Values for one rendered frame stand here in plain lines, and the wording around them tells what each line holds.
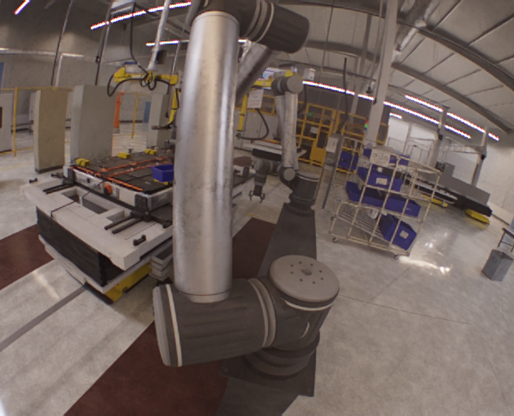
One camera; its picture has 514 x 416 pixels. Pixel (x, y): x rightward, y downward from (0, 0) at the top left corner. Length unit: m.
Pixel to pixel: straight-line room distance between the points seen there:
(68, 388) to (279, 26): 2.15
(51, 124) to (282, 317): 6.24
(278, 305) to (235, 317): 0.11
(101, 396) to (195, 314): 1.38
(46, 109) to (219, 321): 6.11
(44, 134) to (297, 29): 6.00
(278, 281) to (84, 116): 6.52
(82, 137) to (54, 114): 1.06
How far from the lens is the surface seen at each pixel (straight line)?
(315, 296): 0.57
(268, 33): 0.77
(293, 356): 0.72
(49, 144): 6.44
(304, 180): 1.97
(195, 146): 0.49
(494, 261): 6.20
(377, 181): 3.79
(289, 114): 1.89
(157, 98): 9.02
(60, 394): 1.89
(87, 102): 6.79
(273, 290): 0.58
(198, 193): 0.47
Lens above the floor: 1.60
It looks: 21 degrees down
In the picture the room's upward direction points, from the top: 12 degrees clockwise
